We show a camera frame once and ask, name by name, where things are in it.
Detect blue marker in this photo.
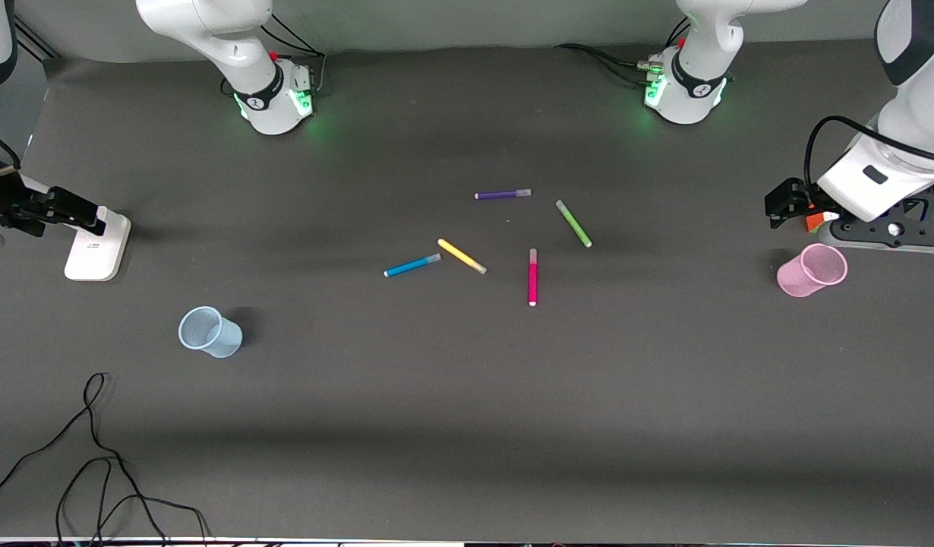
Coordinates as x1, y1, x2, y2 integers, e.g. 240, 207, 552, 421
383, 254, 443, 278

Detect white stand with base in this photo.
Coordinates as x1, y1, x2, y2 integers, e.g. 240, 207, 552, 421
17, 175, 132, 283

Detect translucent pink plastic cup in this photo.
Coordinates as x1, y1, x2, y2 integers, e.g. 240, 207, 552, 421
776, 242, 849, 298

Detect translucent blue plastic cup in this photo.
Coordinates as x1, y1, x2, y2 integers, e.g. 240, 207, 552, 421
178, 305, 244, 359

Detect green marker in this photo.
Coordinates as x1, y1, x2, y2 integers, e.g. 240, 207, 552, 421
555, 199, 593, 248

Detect yellow marker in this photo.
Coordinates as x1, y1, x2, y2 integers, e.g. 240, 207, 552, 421
437, 238, 488, 276

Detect dark metal frame rail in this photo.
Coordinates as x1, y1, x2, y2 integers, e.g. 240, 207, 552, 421
11, 15, 59, 62

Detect thin black table cable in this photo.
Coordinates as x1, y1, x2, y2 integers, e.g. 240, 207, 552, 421
0, 372, 210, 545

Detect black left arm base cables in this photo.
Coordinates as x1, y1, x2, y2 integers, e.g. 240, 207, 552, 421
553, 15, 692, 86

